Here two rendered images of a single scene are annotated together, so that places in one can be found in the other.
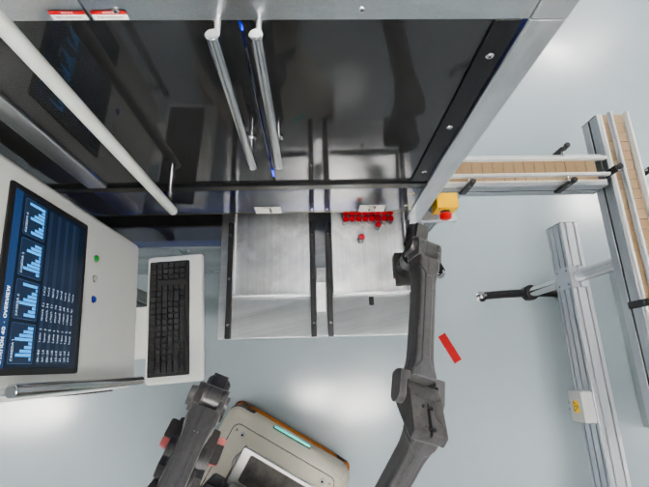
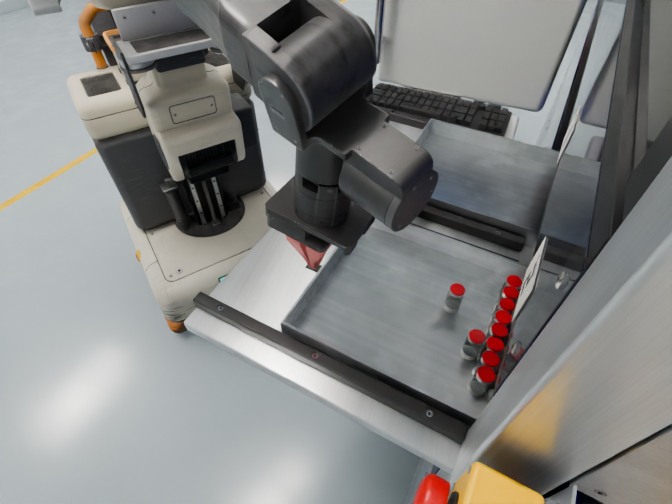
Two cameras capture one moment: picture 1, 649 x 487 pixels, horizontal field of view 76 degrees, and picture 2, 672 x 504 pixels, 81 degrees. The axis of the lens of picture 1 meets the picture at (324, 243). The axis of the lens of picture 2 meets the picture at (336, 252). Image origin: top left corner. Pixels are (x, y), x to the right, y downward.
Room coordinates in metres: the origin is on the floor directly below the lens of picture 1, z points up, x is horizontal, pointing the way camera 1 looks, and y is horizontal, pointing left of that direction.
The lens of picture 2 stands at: (0.48, -0.49, 1.37)
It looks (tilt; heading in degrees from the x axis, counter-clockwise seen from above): 48 degrees down; 124
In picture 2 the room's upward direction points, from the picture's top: straight up
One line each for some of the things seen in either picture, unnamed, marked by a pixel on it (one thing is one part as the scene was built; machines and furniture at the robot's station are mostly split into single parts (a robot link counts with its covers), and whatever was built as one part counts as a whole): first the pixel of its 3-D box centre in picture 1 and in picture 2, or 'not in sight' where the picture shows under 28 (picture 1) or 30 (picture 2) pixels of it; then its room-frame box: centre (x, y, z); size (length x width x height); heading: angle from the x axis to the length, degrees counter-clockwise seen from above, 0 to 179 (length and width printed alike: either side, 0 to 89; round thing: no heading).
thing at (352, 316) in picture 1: (321, 267); (423, 231); (0.33, 0.01, 0.87); 0.70 x 0.48 x 0.02; 96
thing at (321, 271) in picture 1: (321, 289); not in sight; (0.25, 0.00, 0.91); 0.14 x 0.03 x 0.06; 5
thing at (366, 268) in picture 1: (368, 244); (432, 309); (0.42, -0.16, 0.90); 0.34 x 0.26 x 0.04; 6
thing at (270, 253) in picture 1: (271, 246); (491, 178); (0.38, 0.18, 0.90); 0.34 x 0.26 x 0.04; 6
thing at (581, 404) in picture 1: (581, 406); not in sight; (-0.08, -1.10, 0.50); 0.12 x 0.05 x 0.09; 6
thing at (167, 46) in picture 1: (153, 125); not in sight; (0.47, 0.39, 1.51); 0.47 x 0.01 x 0.59; 96
